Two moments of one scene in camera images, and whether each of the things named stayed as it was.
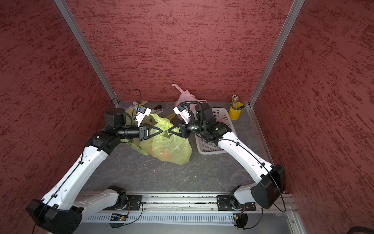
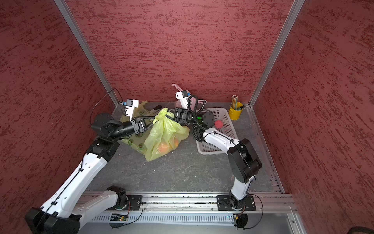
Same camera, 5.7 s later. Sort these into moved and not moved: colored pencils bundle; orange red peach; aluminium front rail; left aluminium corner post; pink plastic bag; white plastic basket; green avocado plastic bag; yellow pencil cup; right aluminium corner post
Moved: green avocado plastic bag; orange red peach
Not moved: colored pencils bundle; aluminium front rail; pink plastic bag; white plastic basket; right aluminium corner post; left aluminium corner post; yellow pencil cup
